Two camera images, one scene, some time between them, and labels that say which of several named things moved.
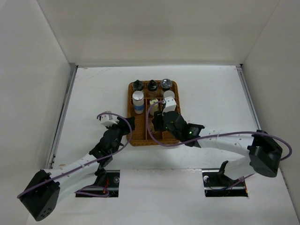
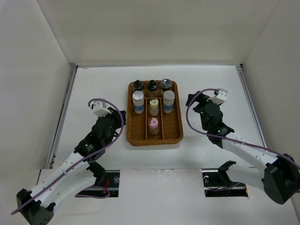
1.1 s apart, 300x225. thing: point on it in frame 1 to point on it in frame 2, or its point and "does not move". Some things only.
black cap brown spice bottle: x=152 y=88 does not move
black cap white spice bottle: x=138 y=86 does not move
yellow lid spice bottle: x=154 y=108 does not move
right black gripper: x=158 y=121 to x=201 y=99
